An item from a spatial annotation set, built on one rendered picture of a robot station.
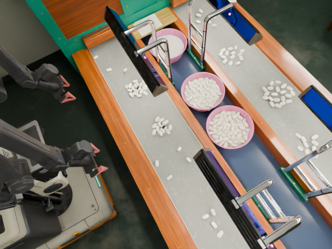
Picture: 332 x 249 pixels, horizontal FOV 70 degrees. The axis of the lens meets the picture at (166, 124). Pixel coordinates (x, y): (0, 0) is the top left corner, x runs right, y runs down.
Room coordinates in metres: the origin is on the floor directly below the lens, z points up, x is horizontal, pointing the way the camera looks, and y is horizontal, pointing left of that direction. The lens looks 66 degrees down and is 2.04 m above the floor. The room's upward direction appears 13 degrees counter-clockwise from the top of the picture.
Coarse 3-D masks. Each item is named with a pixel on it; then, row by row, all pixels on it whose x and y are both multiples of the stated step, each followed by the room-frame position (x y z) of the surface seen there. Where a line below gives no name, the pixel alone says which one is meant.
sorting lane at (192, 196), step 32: (96, 64) 1.13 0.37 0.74; (128, 64) 1.07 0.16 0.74; (128, 96) 0.82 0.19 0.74; (160, 96) 0.77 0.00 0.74; (160, 128) 0.55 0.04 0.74; (160, 160) 0.36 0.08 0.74; (192, 160) 0.32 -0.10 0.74; (192, 192) 0.15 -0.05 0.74; (192, 224) 0.00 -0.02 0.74; (224, 224) -0.03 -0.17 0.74
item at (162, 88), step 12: (108, 12) 1.15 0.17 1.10; (108, 24) 1.11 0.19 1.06; (120, 24) 1.04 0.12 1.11; (120, 36) 0.98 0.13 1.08; (132, 36) 0.98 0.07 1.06; (132, 48) 0.86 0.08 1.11; (132, 60) 0.82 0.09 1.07; (144, 60) 0.77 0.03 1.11; (144, 72) 0.71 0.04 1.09; (156, 72) 0.71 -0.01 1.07; (156, 84) 0.62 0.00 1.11
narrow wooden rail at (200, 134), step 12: (168, 84) 0.82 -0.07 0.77; (180, 96) 0.72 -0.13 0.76; (180, 108) 0.64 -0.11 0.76; (192, 120) 0.55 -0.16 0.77; (204, 132) 0.46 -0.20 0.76; (204, 144) 0.39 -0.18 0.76; (216, 156) 0.31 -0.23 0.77; (228, 168) 0.23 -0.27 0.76; (240, 192) 0.10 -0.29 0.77; (252, 204) 0.03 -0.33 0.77; (264, 228) -0.09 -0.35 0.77
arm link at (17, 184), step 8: (0, 160) 0.29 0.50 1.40; (8, 160) 0.30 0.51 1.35; (16, 160) 0.33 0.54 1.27; (24, 160) 0.34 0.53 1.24; (0, 168) 0.27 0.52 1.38; (8, 168) 0.28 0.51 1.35; (16, 168) 0.29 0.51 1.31; (0, 176) 0.26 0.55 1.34; (8, 176) 0.26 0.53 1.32; (16, 176) 0.26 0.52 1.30; (24, 176) 0.27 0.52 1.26; (8, 184) 0.24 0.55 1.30; (16, 184) 0.24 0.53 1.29; (24, 184) 0.24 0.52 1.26; (32, 184) 0.25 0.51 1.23; (16, 192) 0.23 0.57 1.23
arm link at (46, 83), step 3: (39, 81) 0.73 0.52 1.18; (42, 81) 0.73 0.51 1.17; (45, 81) 0.74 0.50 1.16; (39, 84) 0.72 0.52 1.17; (42, 84) 0.72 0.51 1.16; (45, 84) 0.73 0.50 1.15; (48, 84) 0.73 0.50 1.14; (39, 87) 0.71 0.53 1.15; (42, 87) 0.72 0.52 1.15; (45, 87) 0.72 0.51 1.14
